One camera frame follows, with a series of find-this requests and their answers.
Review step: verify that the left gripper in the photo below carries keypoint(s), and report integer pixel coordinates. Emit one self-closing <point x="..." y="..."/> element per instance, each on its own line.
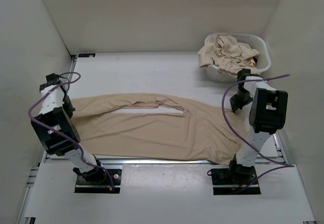
<point x="70" y="109"/>

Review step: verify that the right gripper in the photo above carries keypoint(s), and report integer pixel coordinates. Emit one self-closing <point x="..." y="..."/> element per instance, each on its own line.
<point x="235" y="104"/>

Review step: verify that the beige trousers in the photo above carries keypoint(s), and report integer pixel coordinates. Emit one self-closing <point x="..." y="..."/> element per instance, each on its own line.
<point x="157" y="126"/>

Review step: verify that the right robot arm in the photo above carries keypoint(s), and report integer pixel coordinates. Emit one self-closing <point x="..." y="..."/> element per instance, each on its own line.
<point x="267" y="115"/>

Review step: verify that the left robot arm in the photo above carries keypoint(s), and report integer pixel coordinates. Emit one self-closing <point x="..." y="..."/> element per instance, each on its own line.
<point x="51" y="120"/>

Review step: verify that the white plastic laundry basket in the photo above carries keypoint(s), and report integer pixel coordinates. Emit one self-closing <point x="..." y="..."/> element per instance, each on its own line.
<point x="263" y="60"/>

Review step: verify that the beige clothes pile in basket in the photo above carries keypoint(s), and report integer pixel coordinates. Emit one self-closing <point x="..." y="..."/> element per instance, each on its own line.
<point x="230" y="56"/>

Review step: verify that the blue label sticker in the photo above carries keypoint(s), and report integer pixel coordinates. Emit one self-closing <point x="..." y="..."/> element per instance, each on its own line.
<point x="86" y="55"/>

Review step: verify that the right aluminium rail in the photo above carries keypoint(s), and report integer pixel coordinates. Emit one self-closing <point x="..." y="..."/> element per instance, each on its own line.
<point x="279" y="148"/>

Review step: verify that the front aluminium rail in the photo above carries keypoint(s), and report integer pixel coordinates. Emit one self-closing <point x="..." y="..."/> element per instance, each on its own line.
<point x="150" y="161"/>

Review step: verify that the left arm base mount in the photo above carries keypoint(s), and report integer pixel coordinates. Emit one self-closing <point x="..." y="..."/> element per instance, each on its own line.
<point x="101" y="186"/>

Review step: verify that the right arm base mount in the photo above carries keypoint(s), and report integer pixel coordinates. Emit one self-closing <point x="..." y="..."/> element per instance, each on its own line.
<point x="236" y="184"/>

